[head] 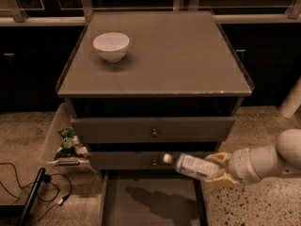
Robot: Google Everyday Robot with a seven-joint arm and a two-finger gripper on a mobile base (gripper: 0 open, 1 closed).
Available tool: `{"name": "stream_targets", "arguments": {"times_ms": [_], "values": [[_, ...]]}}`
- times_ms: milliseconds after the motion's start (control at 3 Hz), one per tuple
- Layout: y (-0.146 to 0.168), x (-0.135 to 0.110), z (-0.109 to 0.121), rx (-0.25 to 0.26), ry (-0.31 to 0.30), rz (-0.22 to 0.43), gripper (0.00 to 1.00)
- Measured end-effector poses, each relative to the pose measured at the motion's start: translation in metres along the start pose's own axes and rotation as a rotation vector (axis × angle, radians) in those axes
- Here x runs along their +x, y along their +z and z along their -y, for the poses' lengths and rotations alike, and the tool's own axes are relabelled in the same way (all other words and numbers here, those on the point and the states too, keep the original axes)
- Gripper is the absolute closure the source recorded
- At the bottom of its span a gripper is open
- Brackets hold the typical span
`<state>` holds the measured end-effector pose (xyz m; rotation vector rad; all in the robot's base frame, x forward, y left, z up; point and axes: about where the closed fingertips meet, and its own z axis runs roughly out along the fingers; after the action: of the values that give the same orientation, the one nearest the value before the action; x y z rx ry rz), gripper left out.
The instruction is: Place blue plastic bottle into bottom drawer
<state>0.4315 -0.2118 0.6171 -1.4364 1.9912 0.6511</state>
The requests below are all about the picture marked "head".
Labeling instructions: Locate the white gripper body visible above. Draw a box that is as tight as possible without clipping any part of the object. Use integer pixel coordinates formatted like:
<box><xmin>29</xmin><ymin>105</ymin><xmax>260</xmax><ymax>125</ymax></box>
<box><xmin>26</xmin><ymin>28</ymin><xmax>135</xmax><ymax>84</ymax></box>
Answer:
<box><xmin>228</xmin><ymin>145</ymin><xmax>284</xmax><ymax>185</ymax></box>

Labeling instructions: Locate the grey drawer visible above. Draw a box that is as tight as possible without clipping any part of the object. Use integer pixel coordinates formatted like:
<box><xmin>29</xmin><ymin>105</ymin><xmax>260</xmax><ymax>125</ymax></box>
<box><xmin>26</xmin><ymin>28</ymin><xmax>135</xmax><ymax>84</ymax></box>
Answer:
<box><xmin>98</xmin><ymin>170</ymin><xmax>209</xmax><ymax>226</ymax></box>
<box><xmin>71</xmin><ymin>117</ymin><xmax>235</xmax><ymax>143</ymax></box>
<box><xmin>88</xmin><ymin>152</ymin><xmax>172</xmax><ymax>170</ymax></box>

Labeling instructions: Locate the grey drawer cabinet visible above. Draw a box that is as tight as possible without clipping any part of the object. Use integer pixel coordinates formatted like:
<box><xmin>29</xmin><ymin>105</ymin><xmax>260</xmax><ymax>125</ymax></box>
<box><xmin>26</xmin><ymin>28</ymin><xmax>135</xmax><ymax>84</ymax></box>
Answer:
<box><xmin>55</xmin><ymin>10</ymin><xmax>255</xmax><ymax>181</ymax></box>

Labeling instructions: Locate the blue label plastic bottle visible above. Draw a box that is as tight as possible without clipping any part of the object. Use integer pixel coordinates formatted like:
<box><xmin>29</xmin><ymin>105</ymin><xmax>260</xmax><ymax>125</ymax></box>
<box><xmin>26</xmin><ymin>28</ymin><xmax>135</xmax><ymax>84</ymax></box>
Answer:
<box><xmin>163</xmin><ymin>153</ymin><xmax>224</xmax><ymax>180</ymax></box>

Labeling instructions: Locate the clear plastic storage bin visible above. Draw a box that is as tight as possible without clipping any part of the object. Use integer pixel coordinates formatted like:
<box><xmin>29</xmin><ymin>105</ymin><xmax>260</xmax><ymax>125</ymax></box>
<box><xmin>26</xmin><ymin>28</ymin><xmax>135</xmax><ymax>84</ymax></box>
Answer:
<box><xmin>40</xmin><ymin>103</ymin><xmax>92</xmax><ymax>173</ymax></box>

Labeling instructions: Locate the green snack bag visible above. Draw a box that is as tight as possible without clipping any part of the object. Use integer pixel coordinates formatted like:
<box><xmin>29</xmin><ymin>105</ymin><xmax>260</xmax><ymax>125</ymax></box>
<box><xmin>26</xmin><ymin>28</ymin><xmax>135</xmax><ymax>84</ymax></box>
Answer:
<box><xmin>57</xmin><ymin>127</ymin><xmax>75</xmax><ymax>139</ymax></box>

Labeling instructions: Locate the black cable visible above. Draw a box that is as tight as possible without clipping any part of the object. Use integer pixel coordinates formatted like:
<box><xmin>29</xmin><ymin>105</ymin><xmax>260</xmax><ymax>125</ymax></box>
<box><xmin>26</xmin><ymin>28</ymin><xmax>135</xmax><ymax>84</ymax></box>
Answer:
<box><xmin>0</xmin><ymin>162</ymin><xmax>73</xmax><ymax>226</ymax></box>

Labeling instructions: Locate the grey middle drawer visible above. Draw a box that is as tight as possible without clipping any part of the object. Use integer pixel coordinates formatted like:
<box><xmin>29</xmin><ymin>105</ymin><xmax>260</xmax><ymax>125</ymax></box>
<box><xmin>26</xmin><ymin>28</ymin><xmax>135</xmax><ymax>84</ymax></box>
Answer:
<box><xmin>88</xmin><ymin>152</ymin><xmax>172</xmax><ymax>170</ymax></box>

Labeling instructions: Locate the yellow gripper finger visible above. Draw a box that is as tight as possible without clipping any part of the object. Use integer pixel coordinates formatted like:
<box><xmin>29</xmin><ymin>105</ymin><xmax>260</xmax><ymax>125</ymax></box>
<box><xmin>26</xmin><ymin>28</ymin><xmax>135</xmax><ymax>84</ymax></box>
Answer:
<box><xmin>214</xmin><ymin>153</ymin><xmax>230</xmax><ymax>168</ymax></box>
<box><xmin>206</xmin><ymin>173</ymin><xmax>238</xmax><ymax>187</ymax></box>

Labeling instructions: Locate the metal railing frame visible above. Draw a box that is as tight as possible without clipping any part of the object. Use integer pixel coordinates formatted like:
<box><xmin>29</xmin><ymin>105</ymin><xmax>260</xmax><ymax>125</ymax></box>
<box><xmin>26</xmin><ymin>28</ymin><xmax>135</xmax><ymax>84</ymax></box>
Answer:
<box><xmin>0</xmin><ymin>0</ymin><xmax>301</xmax><ymax>24</ymax></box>

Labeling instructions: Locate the black flat bar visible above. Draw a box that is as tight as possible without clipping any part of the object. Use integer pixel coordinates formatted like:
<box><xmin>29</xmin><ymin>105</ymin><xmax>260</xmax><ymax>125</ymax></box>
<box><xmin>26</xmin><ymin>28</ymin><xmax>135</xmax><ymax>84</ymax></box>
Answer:
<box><xmin>17</xmin><ymin>168</ymin><xmax>46</xmax><ymax>226</ymax></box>

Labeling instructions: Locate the white ceramic bowl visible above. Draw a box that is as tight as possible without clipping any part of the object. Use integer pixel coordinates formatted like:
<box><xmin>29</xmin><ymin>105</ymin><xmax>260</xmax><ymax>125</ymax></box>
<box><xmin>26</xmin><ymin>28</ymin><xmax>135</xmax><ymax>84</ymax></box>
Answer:
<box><xmin>93</xmin><ymin>32</ymin><xmax>130</xmax><ymax>63</ymax></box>

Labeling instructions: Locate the grey top drawer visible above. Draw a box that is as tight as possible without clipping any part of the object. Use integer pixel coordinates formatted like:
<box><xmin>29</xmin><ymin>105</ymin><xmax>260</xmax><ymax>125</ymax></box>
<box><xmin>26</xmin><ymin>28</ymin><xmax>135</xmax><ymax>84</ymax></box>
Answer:
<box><xmin>71</xmin><ymin>117</ymin><xmax>235</xmax><ymax>143</ymax></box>

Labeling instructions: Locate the grey bottom drawer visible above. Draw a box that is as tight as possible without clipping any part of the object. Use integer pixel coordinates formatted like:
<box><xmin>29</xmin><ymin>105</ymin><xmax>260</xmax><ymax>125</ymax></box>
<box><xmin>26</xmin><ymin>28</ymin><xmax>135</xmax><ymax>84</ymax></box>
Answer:
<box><xmin>98</xmin><ymin>170</ymin><xmax>209</xmax><ymax>226</ymax></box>

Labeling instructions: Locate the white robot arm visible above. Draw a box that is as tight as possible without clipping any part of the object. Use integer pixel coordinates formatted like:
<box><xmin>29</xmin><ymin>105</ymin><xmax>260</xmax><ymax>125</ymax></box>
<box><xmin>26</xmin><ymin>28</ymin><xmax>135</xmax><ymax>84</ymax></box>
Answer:
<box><xmin>206</xmin><ymin>129</ymin><xmax>301</xmax><ymax>186</ymax></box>

